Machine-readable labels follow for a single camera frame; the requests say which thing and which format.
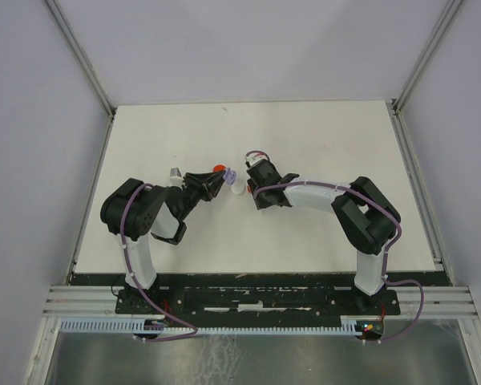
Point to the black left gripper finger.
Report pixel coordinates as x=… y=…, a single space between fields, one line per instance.
x=213 y=187
x=206 y=178

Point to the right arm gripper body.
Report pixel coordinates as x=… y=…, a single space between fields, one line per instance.
x=261 y=200

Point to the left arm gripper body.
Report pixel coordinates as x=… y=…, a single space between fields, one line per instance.
x=196 y=187

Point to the lavender round charging case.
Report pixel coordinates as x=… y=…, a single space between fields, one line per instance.
x=229 y=176

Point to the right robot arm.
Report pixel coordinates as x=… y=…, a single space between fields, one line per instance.
x=369 y=221

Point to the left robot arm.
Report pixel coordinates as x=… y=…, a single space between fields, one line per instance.
x=136 y=212

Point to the orange round charging case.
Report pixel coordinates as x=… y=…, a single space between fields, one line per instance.
x=219 y=167

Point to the white round charging case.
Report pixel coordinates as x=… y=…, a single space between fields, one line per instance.
x=237 y=188

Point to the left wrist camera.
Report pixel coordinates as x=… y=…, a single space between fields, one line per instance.
x=176 y=178

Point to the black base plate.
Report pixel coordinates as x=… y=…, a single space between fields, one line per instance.
x=322 y=294

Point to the right aluminium frame post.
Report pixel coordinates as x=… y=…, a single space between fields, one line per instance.
x=444 y=23

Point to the aluminium frame post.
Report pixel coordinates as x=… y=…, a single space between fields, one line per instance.
x=62 y=22
x=444 y=23

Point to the white cable duct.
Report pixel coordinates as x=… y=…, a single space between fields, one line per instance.
x=150 y=326

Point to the left aluminium frame post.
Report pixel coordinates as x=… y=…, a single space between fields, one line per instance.
x=62 y=22

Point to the front aluminium rail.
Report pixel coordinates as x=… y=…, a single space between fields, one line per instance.
x=402 y=302

